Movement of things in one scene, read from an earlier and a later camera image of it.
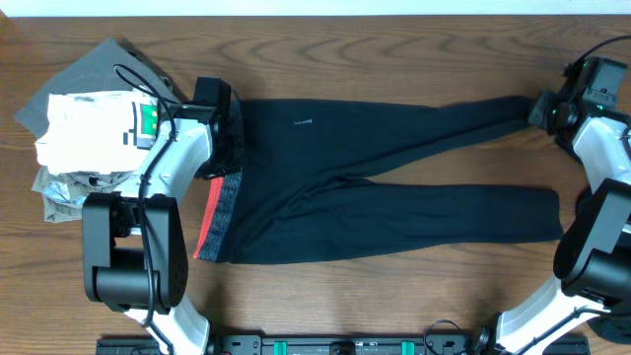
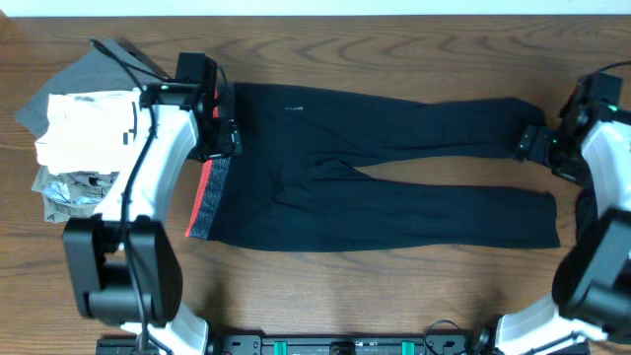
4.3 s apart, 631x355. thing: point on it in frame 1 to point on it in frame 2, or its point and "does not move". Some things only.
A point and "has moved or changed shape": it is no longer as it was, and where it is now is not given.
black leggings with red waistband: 311,181 has moved or changed shape
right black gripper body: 547,111 to 558,153
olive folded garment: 64,192 does not move
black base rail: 312,344 does not move
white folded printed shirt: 106,131 does not move
